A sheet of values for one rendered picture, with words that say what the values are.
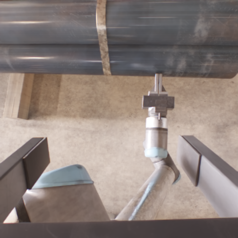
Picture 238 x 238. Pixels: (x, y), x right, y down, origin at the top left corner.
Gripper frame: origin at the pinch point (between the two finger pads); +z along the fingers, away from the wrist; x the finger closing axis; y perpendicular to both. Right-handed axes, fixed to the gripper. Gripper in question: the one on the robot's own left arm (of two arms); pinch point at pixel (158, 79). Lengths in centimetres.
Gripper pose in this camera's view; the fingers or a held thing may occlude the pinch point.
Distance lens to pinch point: 79.0
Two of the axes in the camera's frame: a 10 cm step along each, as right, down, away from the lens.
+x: 9.9, 0.5, -1.0
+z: 0.7, -9.9, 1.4
